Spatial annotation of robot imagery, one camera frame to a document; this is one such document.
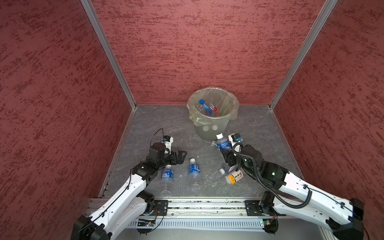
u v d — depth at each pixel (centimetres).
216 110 100
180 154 71
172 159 71
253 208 74
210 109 98
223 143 70
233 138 62
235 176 79
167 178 80
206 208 76
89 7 71
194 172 81
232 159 63
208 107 97
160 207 74
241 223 77
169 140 73
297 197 49
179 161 71
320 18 75
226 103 94
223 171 81
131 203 59
